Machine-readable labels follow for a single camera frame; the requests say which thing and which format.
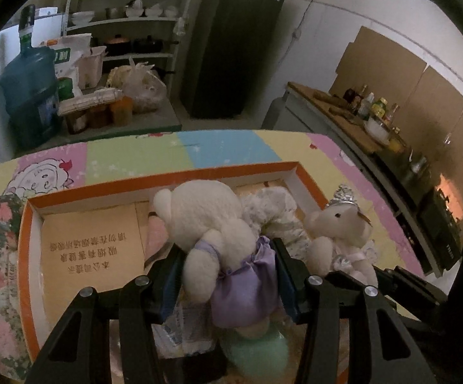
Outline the white bear silver crown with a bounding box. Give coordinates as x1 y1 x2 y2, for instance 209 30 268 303
304 184 378 287

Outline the white bear purple dress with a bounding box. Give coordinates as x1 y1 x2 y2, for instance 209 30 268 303
152 180 279 340

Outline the orange rimmed cardboard box tray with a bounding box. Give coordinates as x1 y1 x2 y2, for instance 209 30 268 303
17 162 327 383

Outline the colourful cartoon play mat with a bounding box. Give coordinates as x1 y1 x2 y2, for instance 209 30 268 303
0 128 425 384

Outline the white bowl on counter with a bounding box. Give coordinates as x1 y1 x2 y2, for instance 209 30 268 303
364 116 390 146

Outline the kitchen counter with cutting board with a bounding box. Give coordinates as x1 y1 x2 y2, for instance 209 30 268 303
261 82 461 277

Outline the group of condiment bottles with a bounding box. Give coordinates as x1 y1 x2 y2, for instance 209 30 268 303
344 85 400 135

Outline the plastic bag of vegetables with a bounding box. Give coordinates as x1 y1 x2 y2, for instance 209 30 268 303
106 58 167 115

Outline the blue water jug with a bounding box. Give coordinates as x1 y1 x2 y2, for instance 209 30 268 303
0 4 60 150

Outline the grey metal shelf rack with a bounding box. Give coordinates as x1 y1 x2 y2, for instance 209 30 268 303
61 0 191 92

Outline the black refrigerator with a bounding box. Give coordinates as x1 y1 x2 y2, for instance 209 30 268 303
179 0 284 119

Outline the brown cardboard wall sheet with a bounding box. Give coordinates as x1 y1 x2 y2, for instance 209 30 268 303
329 27 463 190

